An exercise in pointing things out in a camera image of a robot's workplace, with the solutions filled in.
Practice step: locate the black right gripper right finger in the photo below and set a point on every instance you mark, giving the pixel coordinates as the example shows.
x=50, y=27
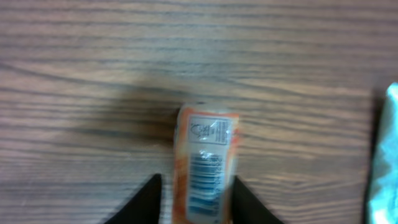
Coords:
x=246, y=208

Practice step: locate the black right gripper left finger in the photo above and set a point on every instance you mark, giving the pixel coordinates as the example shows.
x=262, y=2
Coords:
x=143, y=207

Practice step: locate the small orange box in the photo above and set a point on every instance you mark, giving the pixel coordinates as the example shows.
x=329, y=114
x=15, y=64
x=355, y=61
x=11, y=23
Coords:
x=206, y=154

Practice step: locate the light green wipes packet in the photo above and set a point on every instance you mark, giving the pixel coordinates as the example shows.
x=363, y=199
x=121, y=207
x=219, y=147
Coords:
x=382, y=202

